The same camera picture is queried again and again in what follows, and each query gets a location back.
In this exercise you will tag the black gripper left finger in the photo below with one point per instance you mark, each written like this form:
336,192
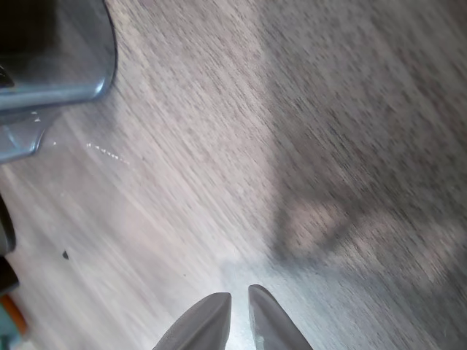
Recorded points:
204,324

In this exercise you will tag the clear plastic blender jar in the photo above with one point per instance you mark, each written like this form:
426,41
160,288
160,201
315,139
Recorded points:
73,65

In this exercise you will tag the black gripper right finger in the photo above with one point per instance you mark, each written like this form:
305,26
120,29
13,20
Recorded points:
271,324

